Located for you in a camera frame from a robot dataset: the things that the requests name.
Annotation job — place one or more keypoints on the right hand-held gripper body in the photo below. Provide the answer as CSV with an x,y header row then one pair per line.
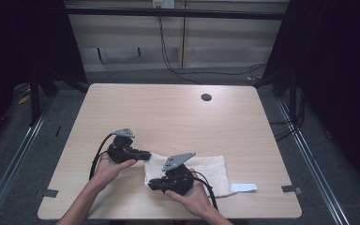
x,y
179,182

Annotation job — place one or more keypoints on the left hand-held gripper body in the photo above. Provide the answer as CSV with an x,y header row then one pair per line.
x,y
120,153

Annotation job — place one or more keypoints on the white towel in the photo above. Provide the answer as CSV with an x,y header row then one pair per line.
x,y
212,172

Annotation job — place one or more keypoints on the person's left hand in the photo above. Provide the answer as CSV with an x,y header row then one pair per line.
x,y
106,172

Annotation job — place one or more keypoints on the person's right hand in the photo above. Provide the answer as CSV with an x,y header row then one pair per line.
x,y
197,200

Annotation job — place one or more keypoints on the grey tape strip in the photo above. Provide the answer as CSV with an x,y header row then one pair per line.
x,y
50,193
292,189

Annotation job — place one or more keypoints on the black stand leg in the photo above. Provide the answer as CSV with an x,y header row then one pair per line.
x,y
35,103

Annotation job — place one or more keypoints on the yellow item on floor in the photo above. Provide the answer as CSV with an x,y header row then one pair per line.
x,y
23,99

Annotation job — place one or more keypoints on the black horizontal bar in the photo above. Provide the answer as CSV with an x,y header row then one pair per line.
x,y
168,13

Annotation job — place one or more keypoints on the dark curtain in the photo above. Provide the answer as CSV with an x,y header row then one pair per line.
x,y
340,78
18,47

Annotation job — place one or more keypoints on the white power socket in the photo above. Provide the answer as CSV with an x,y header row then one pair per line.
x,y
164,3

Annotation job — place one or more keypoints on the metal floor rail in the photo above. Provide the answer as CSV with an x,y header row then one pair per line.
x,y
15,156
309,162

